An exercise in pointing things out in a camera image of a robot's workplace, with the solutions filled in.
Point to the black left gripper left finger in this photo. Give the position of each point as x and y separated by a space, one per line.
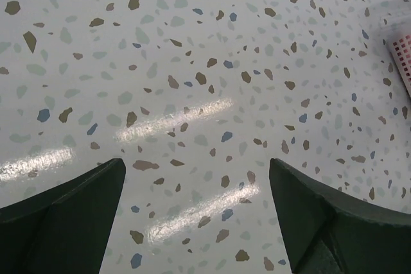
64 229

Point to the white plastic laundry basket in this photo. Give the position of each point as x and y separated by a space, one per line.
392 24

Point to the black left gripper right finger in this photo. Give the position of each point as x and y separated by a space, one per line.
327 231

